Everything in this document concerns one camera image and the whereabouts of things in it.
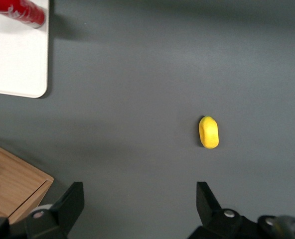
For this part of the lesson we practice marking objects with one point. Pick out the light wooden box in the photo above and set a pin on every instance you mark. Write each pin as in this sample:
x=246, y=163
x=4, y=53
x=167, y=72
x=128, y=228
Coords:
x=15, y=184

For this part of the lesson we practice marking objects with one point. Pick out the red coke bottle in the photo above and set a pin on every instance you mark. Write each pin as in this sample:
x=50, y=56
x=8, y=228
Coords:
x=23, y=11

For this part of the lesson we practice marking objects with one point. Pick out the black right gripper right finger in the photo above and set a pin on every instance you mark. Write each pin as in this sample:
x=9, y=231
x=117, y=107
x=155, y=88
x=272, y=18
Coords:
x=208, y=206

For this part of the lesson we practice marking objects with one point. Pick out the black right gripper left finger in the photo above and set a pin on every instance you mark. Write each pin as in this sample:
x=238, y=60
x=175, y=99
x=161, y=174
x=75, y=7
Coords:
x=67, y=206

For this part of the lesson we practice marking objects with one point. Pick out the white rectangular tray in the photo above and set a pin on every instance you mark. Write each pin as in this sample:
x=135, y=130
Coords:
x=15, y=59

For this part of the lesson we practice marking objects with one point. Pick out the yellow toy lemon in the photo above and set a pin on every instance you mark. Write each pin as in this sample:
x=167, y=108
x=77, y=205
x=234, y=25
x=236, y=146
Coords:
x=209, y=133

